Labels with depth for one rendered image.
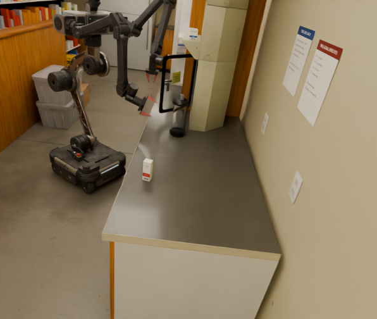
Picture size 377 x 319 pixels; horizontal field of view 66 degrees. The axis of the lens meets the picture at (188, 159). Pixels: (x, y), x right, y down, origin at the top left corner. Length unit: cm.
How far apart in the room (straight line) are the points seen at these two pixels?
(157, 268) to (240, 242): 35
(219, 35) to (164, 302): 145
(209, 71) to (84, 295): 163
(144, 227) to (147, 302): 41
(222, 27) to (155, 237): 125
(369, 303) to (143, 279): 85
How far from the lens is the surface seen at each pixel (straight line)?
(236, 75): 230
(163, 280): 134
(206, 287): 137
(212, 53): 188
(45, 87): 398
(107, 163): 289
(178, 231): 120
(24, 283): 232
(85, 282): 223
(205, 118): 199
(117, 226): 121
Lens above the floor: 178
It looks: 30 degrees down
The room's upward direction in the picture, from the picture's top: 9 degrees clockwise
